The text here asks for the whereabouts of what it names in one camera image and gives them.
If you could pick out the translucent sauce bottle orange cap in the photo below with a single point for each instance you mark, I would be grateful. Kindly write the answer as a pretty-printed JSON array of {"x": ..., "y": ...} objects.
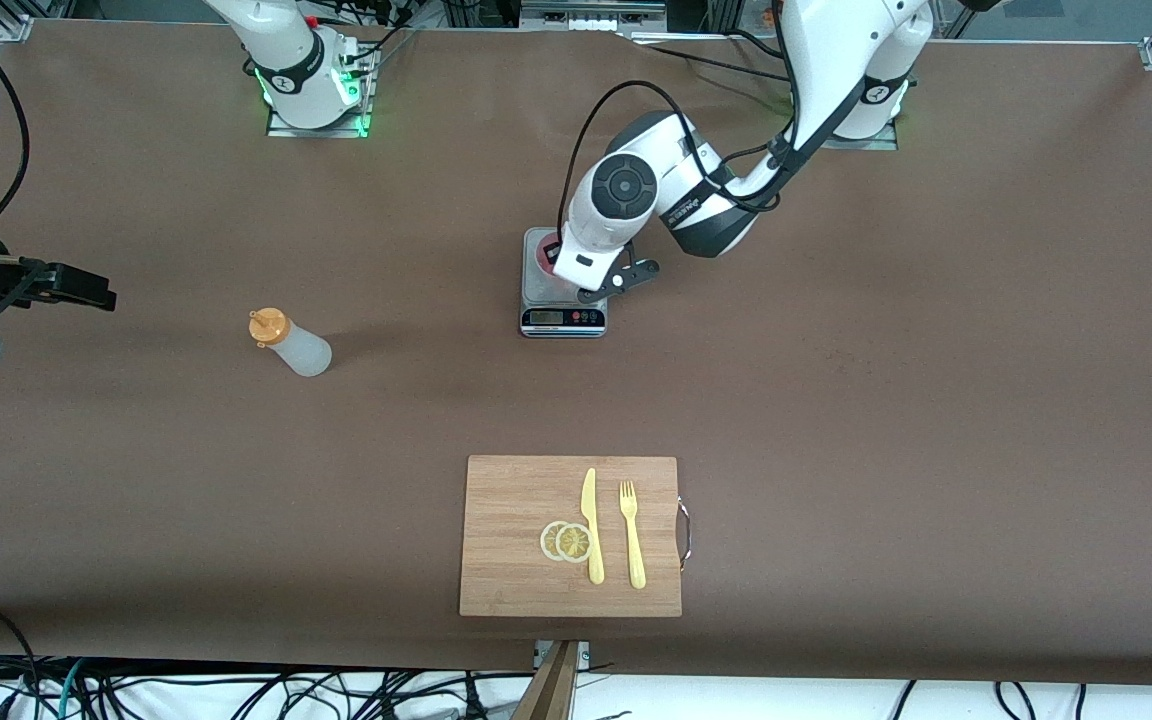
[{"x": 301, "y": 350}]

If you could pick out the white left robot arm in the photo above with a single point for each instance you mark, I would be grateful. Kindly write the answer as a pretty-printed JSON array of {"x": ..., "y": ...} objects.
[{"x": 596, "y": 215}]

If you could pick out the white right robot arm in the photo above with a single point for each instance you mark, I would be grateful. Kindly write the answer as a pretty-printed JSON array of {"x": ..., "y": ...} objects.
[{"x": 296, "y": 70}]

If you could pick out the silver digital kitchen scale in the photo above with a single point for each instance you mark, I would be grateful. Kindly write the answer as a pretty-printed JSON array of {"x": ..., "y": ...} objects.
[{"x": 564, "y": 318}]

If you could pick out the white power strip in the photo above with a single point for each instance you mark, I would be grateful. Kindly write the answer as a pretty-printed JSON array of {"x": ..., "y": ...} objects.
[{"x": 591, "y": 20}]

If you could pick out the bamboo cutting board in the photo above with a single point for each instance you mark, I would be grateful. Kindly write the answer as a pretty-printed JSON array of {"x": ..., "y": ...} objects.
[{"x": 506, "y": 500}]

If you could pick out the lemon slice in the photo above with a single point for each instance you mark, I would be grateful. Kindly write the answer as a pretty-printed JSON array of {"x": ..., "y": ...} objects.
[
  {"x": 547, "y": 541},
  {"x": 574, "y": 543}
]

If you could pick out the yellow plastic knife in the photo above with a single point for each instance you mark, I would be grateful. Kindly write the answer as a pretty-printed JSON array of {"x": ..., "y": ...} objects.
[{"x": 593, "y": 560}]

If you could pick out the yellow plastic fork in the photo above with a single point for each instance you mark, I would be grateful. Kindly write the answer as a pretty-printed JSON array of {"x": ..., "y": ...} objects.
[{"x": 635, "y": 560}]

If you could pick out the orange background object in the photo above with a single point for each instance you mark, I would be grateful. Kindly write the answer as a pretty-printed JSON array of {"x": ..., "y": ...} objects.
[{"x": 771, "y": 12}]

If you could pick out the brown table cover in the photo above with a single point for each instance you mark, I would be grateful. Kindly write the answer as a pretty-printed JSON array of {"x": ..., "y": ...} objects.
[{"x": 836, "y": 500}]

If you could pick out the wooden beam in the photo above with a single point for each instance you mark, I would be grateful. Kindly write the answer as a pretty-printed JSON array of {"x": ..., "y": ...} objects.
[{"x": 551, "y": 690}]

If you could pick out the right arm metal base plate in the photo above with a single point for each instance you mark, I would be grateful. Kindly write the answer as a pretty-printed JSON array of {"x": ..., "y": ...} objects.
[{"x": 316, "y": 132}]

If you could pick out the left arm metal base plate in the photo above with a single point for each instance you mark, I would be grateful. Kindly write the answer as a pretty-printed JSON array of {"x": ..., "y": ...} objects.
[{"x": 866, "y": 143}]

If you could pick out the metal beam bracket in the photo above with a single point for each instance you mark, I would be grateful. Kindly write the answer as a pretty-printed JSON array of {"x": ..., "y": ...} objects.
[{"x": 583, "y": 655}]

